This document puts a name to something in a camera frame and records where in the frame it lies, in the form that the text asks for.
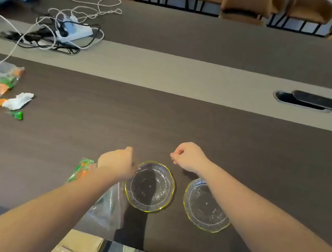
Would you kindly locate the person's right hand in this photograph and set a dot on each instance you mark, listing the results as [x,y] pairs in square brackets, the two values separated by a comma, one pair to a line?
[192,157]

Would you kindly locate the person's left hand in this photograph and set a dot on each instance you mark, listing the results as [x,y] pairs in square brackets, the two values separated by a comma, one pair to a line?
[116,163]

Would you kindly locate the person's right fingers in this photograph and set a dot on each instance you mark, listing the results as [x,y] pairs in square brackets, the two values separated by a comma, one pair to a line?
[177,155]

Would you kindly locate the person's left fingers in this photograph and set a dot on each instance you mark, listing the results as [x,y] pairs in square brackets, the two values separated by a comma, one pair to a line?
[132,164]

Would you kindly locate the clear bag of orange-green candies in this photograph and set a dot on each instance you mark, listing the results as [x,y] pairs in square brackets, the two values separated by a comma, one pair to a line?
[108,207]

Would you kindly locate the person's right forearm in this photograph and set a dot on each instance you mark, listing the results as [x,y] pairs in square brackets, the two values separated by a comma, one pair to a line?
[272,232]

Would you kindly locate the person's left forearm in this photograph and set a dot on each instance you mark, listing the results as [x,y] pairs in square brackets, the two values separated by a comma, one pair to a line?
[41,214]

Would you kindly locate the yellow-rimmed glass plate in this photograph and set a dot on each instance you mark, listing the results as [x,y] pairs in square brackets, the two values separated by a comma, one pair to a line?
[202,209]
[150,189]

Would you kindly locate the cardboard box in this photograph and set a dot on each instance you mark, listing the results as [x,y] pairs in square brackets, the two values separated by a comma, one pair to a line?
[77,248]

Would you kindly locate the green candy wrapper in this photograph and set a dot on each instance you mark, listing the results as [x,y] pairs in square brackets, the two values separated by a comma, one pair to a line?
[18,115]

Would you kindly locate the small crumpled white tissue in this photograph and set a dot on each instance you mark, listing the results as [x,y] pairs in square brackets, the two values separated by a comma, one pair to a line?
[18,101]

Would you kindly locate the white power strip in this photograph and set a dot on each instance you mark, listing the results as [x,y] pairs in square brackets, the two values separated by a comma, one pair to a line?
[77,31]

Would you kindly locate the orange candy wrapper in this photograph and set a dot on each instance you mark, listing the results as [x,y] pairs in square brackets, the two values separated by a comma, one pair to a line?
[0,102]

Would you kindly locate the black power strip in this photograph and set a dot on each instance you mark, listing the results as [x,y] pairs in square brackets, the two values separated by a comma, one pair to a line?
[8,36]

